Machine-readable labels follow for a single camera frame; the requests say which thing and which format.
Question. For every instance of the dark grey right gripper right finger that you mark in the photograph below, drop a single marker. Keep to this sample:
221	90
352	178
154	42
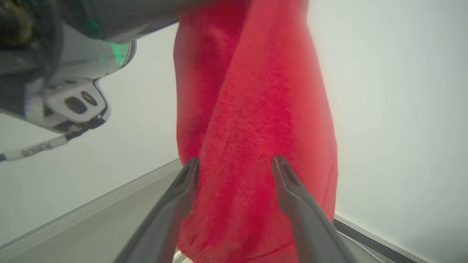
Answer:
310	226

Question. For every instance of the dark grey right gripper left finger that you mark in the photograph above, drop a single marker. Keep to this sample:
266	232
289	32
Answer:
164	223

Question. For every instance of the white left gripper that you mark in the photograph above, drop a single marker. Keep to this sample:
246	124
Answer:
65	65

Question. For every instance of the red and white garment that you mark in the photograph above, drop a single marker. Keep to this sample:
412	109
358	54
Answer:
263	109

